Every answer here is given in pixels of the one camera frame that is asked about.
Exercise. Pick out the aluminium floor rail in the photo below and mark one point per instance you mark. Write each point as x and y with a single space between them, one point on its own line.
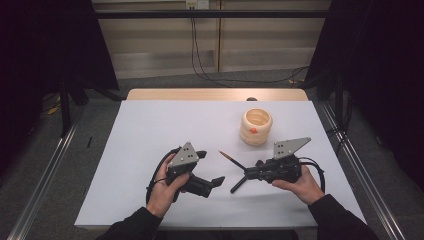
45 180
387 216

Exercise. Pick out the small black round object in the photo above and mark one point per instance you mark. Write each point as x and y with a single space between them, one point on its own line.
251 99

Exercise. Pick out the black horizontal frame bar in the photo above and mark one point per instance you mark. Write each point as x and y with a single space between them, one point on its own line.
166 14

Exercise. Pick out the black stand post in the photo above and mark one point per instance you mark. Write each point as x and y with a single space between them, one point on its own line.
65 110
339 100

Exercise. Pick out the small black stick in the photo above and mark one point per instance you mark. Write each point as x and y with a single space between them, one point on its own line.
89 141

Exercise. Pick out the black makeup brush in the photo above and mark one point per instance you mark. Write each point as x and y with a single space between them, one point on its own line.
238 185

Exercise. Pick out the yellow floor tag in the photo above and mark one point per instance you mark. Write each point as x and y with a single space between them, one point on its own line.
53 109

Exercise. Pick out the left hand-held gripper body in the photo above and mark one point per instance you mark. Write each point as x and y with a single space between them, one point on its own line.
185 156

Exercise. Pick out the person's right hand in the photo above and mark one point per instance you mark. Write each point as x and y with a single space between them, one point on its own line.
305 190

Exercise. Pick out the white wall outlet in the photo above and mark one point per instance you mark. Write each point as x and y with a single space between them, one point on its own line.
196 4

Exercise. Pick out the thin black orange-banded brush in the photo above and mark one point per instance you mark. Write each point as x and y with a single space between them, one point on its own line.
233 161

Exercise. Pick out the person's left hand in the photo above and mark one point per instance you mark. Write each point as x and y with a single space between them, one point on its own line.
161 196

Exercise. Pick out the black curtain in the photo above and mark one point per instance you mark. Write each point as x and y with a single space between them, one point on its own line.
383 50
40 50

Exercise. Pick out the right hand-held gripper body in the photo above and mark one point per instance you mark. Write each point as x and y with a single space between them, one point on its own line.
286 148

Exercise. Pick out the cream ribbed holder cup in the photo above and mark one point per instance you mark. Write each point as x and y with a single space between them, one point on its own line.
263 133

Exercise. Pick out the person's dark clothing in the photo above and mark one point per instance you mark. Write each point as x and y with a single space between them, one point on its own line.
226 235

